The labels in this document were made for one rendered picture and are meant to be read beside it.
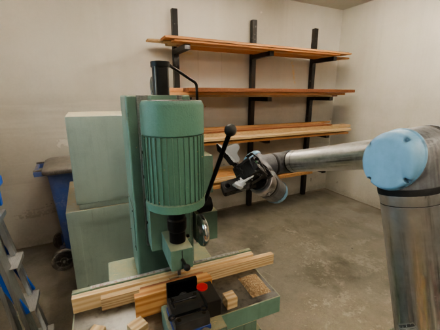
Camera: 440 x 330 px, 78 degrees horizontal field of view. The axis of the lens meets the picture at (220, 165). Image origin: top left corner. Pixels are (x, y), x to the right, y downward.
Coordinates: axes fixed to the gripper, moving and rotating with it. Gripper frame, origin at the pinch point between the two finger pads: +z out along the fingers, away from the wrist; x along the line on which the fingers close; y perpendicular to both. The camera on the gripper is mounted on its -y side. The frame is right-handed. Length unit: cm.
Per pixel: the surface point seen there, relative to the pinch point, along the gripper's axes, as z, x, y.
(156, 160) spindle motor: 14.8, -2.6, -10.8
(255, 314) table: -26.0, 35.3, -19.7
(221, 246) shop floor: -185, -51, -110
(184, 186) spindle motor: 6.9, 3.9, -10.1
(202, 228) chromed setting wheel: -19.5, 3.9, -24.5
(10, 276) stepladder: 1, -17, -116
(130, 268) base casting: -23, 0, -67
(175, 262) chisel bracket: -5.0, 15.9, -28.4
